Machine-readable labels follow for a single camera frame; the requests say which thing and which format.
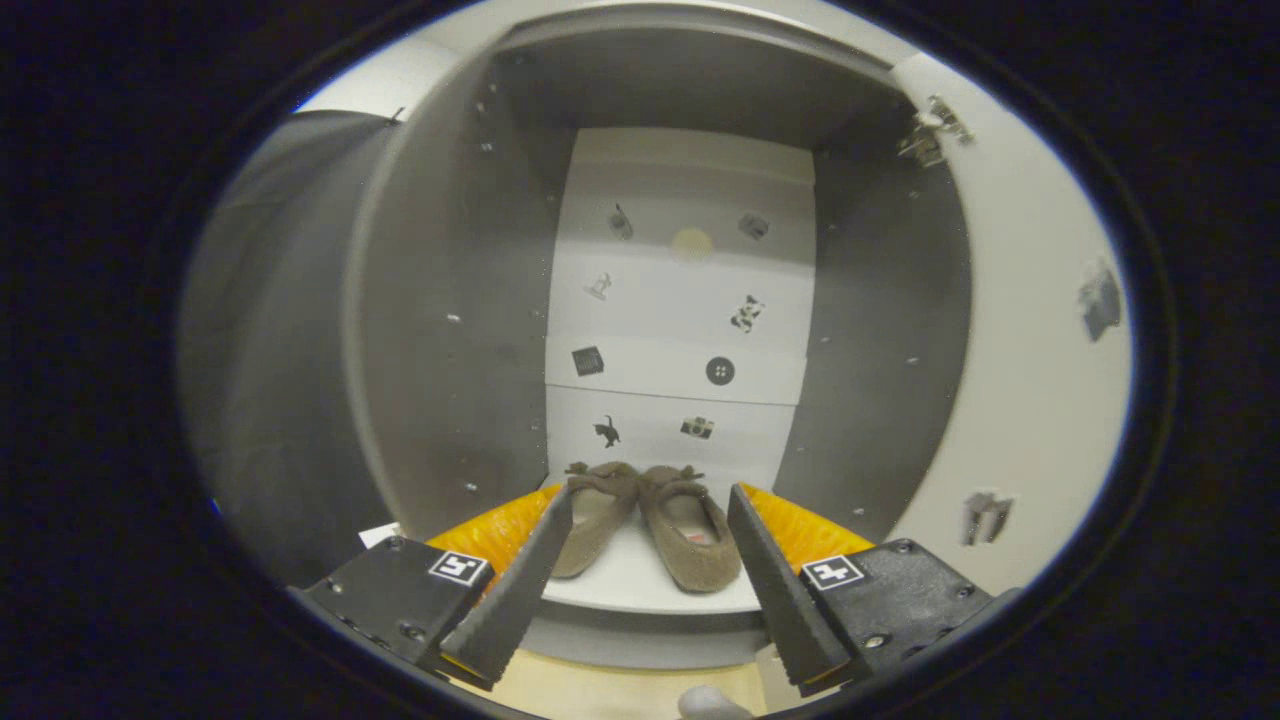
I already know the white cabinet shelf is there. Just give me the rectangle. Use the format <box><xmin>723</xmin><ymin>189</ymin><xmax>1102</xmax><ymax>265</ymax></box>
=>
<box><xmin>540</xmin><ymin>470</ymin><xmax>791</xmax><ymax>616</ymax></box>

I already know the metal door hinge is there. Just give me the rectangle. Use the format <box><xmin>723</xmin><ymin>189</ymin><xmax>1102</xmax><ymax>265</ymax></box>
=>
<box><xmin>897</xmin><ymin>94</ymin><xmax>974</xmax><ymax>169</ymax></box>

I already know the brown fluffy shoe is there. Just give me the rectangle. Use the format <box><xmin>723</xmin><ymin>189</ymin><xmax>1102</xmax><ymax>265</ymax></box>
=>
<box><xmin>637</xmin><ymin>465</ymin><xmax>743</xmax><ymax>594</ymax></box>
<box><xmin>550</xmin><ymin>461</ymin><xmax>641</xmax><ymax>580</ymax></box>

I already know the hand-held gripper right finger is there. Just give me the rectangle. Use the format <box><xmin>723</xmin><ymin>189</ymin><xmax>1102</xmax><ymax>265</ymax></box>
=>
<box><xmin>728</xmin><ymin>483</ymin><xmax>1021</xmax><ymax>698</ymax></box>

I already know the grey shoe cabinet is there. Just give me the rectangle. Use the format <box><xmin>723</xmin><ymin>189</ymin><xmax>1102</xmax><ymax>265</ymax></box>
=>
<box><xmin>340</xmin><ymin>5</ymin><xmax>976</xmax><ymax>671</ymax></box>

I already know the black backdrop cloth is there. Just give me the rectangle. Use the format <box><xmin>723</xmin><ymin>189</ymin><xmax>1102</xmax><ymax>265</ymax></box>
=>
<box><xmin>180</xmin><ymin>108</ymin><xmax>401</xmax><ymax>586</ymax></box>

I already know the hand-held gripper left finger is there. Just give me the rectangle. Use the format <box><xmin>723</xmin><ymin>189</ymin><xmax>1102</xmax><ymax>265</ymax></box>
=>
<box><xmin>290</xmin><ymin>484</ymin><xmax>576</xmax><ymax>693</ymax></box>

